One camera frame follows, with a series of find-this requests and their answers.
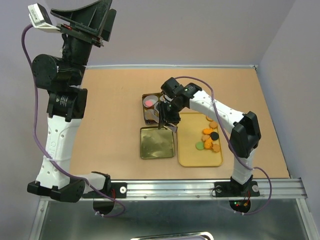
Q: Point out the pink macaron cookie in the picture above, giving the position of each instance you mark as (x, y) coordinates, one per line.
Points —
(149, 103)

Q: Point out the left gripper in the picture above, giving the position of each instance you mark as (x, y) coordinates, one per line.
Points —
(91, 17)

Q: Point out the metal tray at bottom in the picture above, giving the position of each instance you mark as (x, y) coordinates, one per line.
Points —
(178, 236)

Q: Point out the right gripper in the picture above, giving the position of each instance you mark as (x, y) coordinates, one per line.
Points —
(163, 115)

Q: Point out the square cookie tin box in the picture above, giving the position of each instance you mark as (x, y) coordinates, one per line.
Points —
(155, 107)

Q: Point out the green sandwich cookie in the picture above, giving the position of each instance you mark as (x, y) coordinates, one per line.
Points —
(200, 145)

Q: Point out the white paper cup liner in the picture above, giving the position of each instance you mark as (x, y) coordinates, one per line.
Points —
(153, 98)
(151, 115)

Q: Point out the metal serving tongs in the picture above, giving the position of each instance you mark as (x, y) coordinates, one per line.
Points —
(171, 128)

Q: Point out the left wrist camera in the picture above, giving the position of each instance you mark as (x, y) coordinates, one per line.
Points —
(40, 19)

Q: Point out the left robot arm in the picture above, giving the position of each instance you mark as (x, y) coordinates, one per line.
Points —
(62, 77)

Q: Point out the gold tin lid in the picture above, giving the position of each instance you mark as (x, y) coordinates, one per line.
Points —
(156, 143)

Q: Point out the yellow serving tray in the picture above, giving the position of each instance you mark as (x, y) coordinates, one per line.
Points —
(189, 132)

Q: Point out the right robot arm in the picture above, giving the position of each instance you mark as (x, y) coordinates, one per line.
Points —
(241, 130)

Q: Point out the black sandwich cookie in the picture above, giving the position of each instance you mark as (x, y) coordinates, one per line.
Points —
(214, 136)

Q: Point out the aluminium mounting rail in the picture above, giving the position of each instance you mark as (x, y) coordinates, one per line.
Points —
(205, 189)

